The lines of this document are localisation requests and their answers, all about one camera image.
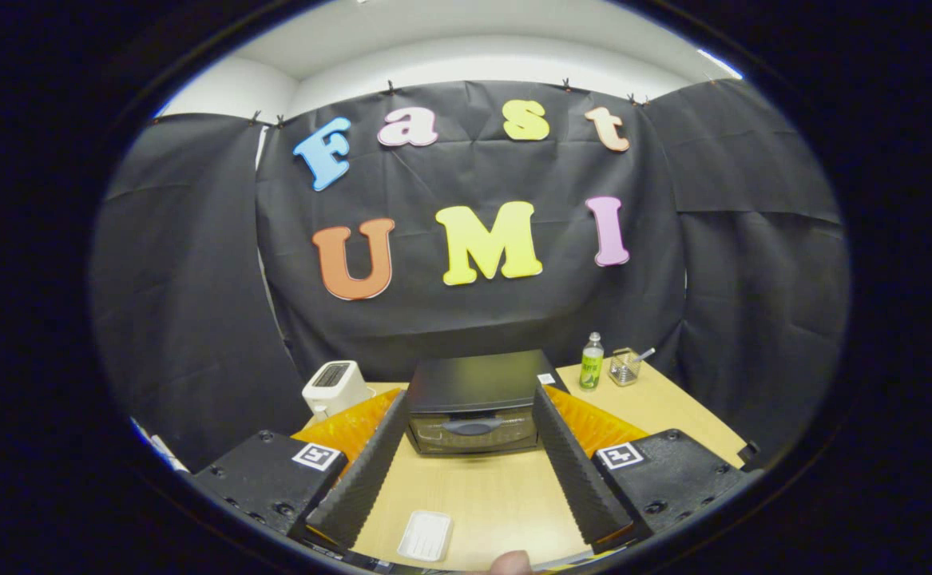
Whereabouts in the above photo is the wire mesh holder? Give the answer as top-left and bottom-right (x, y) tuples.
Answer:
(609, 347), (644, 387)

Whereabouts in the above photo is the white bread toaster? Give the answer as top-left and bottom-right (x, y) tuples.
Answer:
(302, 360), (376, 422)

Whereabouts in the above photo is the white plastic tray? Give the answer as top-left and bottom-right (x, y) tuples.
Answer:
(397, 510), (455, 563)

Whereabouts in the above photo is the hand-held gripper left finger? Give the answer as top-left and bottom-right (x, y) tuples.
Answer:
(188, 387), (410, 552)

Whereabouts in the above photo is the green label bottle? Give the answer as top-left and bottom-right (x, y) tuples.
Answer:
(579, 332), (605, 392)

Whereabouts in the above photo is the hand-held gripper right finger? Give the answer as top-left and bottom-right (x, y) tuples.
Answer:
(531, 384), (760, 556)

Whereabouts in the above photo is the black toaster oven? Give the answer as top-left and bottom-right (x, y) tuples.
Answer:
(406, 348), (569, 456)

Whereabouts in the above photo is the black backdrop cloth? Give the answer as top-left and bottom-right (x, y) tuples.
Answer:
(90, 78), (851, 472)

